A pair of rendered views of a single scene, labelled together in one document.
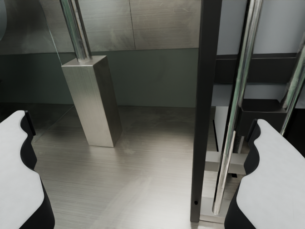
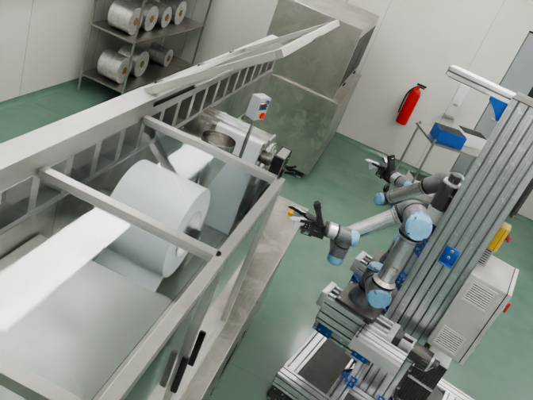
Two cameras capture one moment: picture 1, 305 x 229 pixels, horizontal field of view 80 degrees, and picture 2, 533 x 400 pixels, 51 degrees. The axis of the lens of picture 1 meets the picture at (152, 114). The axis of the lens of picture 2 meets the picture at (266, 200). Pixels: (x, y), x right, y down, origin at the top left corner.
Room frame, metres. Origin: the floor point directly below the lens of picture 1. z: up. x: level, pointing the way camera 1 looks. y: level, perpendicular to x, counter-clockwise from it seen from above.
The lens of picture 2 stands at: (0.48, 2.25, 2.41)
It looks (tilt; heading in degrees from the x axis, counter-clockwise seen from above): 27 degrees down; 263
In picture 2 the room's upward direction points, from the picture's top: 22 degrees clockwise
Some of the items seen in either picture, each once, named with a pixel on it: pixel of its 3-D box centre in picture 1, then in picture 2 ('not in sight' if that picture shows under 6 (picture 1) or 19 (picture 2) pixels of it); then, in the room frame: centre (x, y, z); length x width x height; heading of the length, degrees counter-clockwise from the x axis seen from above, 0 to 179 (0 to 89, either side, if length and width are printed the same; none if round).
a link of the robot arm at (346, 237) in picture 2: not in sight; (346, 236); (-0.20, 0.02, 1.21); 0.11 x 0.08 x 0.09; 178
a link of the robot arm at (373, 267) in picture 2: not in sight; (375, 276); (-0.46, -0.10, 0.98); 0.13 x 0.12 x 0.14; 88
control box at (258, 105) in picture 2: not in sight; (259, 107); (0.39, 0.02, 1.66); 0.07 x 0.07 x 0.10; 52
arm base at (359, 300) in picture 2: not in sight; (366, 293); (-0.46, -0.11, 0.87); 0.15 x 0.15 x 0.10
